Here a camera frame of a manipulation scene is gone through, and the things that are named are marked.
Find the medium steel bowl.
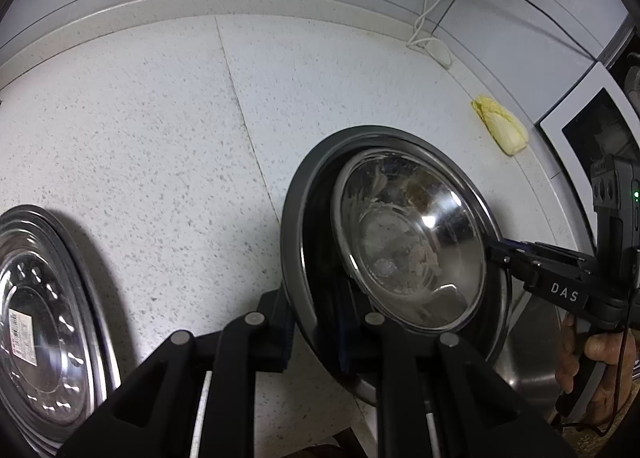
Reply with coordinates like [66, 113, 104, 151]
[331, 148, 487, 332]

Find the large steel bowl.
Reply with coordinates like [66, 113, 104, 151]
[280, 125, 502, 405]

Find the large steel plate with label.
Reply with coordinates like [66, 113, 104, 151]
[1, 204, 120, 457]

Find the person's right hand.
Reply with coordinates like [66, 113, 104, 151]
[555, 314, 637, 426]

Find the yellow cloth rag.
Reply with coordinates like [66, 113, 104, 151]
[471, 96, 529, 157]

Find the white power cable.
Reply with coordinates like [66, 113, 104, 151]
[406, 0, 458, 70]

